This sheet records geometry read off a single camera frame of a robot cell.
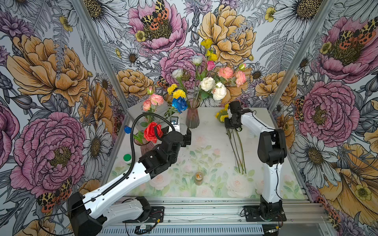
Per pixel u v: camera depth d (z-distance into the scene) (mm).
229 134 1015
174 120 589
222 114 1058
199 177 778
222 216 747
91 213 388
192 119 1122
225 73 715
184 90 832
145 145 764
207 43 840
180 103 638
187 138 662
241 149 988
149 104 703
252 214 737
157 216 735
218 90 685
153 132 606
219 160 941
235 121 783
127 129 726
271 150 576
